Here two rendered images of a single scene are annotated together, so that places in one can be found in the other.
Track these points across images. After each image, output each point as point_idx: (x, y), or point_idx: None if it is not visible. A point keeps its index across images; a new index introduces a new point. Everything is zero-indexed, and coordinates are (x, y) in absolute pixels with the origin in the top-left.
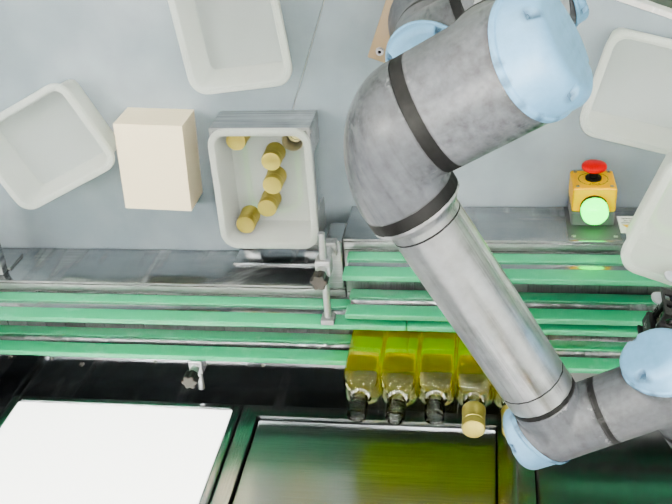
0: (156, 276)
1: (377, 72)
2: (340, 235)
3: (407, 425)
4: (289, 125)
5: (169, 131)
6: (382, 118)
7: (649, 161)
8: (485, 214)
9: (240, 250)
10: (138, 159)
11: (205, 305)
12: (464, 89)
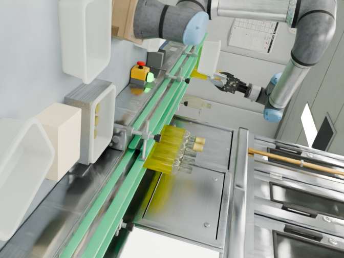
0: (76, 207)
1: (325, 16)
2: (123, 125)
3: (159, 177)
4: (105, 85)
5: (77, 115)
6: (335, 27)
7: (138, 58)
8: (125, 95)
9: (69, 171)
10: (65, 143)
11: (108, 195)
12: (336, 15)
